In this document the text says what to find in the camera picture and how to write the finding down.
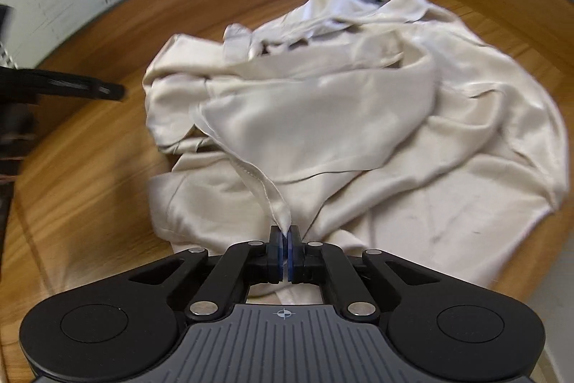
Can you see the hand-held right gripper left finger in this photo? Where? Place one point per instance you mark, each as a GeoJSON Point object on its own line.
{"type": "Point", "coordinates": [280, 250]}

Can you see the cream white collared shirt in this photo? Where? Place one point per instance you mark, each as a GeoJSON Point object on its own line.
{"type": "Point", "coordinates": [358, 118]}

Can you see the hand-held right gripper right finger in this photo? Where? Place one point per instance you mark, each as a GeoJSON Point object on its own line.
{"type": "Point", "coordinates": [293, 250]}

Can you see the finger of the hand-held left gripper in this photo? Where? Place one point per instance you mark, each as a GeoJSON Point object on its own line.
{"type": "Point", "coordinates": [67, 85]}

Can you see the small grey card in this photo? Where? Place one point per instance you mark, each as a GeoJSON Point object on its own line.
{"type": "Point", "coordinates": [376, 0]}

